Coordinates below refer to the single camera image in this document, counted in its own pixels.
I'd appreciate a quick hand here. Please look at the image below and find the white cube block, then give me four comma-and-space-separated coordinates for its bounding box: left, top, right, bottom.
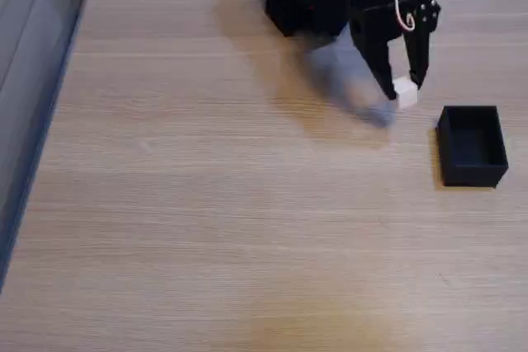
392, 76, 419, 110

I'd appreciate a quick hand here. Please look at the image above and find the black open box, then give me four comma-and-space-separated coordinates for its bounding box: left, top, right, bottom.
436, 105, 510, 188

